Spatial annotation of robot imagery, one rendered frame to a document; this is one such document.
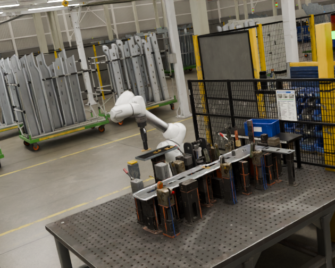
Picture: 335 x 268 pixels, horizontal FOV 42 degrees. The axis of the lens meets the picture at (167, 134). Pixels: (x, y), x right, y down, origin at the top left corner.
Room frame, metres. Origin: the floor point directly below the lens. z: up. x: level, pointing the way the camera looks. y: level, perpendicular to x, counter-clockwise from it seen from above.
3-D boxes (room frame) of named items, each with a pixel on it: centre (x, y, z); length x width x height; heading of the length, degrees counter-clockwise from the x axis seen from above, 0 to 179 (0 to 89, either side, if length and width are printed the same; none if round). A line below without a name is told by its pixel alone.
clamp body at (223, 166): (3.34, -0.43, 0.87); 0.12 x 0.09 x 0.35; 37
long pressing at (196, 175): (3.42, -0.26, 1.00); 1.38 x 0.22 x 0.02; 127
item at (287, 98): (3.98, -1.15, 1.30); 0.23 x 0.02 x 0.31; 37
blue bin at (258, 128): (4.09, -0.91, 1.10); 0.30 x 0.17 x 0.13; 47
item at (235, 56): (6.13, -0.97, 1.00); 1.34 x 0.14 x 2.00; 33
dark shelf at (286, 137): (4.14, -0.87, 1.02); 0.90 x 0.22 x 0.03; 37
